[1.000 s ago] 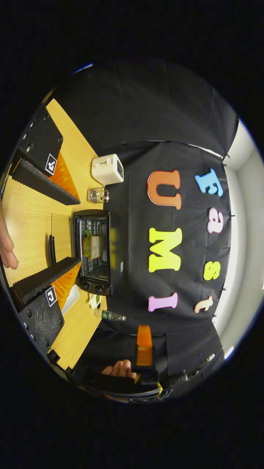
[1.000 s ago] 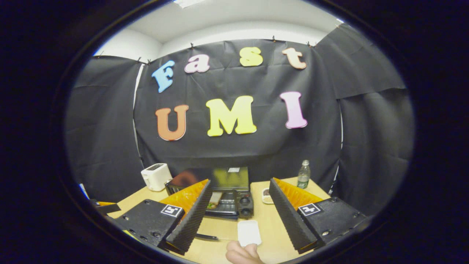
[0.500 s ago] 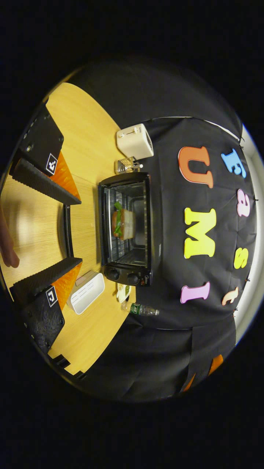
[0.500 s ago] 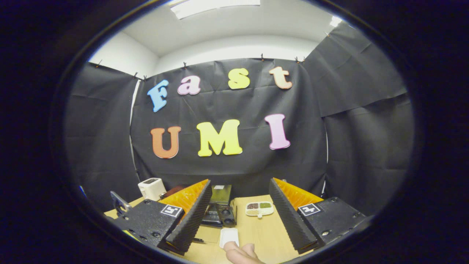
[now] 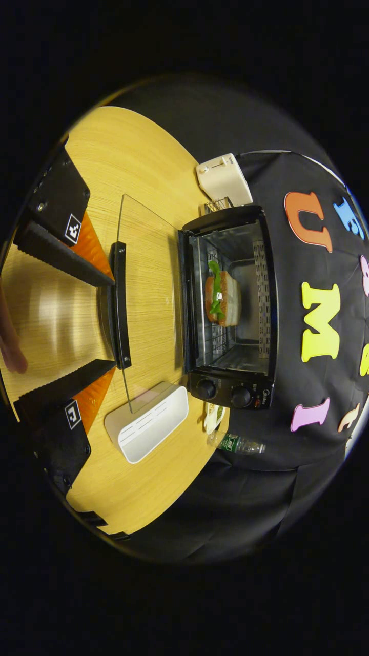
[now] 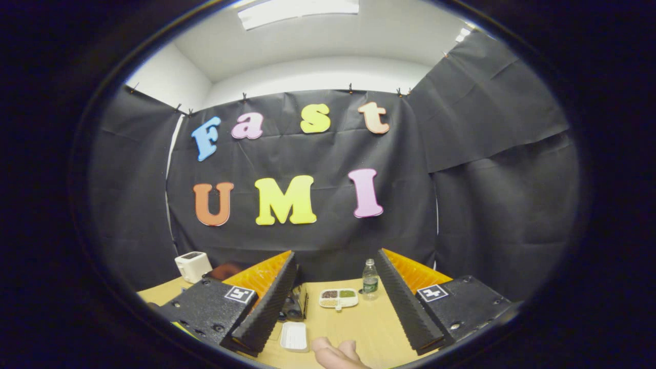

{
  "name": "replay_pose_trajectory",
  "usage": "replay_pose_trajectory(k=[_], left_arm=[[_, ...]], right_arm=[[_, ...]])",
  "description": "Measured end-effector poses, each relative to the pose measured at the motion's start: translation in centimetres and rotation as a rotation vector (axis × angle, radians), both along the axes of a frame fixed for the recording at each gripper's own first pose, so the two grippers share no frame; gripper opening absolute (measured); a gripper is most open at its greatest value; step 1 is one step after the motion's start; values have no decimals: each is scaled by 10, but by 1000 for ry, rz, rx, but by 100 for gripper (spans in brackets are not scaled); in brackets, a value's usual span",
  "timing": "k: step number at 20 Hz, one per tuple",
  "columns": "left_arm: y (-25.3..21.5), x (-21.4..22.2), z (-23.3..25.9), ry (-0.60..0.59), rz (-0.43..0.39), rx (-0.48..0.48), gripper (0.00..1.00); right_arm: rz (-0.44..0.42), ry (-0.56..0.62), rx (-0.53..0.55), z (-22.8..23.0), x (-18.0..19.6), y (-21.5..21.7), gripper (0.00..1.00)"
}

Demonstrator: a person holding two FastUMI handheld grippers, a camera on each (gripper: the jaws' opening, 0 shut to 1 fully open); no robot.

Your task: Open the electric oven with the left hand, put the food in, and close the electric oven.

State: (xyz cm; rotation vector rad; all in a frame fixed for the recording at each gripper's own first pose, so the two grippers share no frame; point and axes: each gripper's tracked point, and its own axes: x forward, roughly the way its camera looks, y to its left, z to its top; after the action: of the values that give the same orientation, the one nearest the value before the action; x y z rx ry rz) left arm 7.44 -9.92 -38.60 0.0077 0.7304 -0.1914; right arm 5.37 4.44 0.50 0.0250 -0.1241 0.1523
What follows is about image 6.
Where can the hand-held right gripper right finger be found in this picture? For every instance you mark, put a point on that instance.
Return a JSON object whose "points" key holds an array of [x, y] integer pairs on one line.
{"points": [[407, 307]]}

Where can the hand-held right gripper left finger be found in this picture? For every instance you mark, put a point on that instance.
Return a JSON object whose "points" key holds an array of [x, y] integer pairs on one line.
{"points": [[266, 312]]}

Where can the white rectangular tray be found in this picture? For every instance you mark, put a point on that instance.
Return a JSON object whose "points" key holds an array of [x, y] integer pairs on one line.
{"points": [[294, 336]]}

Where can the clear plastic water bottle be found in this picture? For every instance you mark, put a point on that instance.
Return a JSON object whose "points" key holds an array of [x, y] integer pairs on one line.
{"points": [[370, 282]]}

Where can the white seasoning dish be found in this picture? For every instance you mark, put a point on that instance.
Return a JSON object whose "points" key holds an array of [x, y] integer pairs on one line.
{"points": [[338, 299]]}

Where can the white toaster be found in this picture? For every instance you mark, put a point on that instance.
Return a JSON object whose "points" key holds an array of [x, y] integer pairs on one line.
{"points": [[193, 266]]}

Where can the black backdrop cloth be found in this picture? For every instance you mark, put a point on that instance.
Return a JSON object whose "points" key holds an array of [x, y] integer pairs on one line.
{"points": [[487, 205]]}

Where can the small ceiling light panel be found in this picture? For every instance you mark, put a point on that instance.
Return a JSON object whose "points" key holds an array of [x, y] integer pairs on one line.
{"points": [[463, 34]]}

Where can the large ceiling light panel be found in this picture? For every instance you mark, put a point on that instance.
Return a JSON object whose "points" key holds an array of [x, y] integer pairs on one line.
{"points": [[297, 13]]}

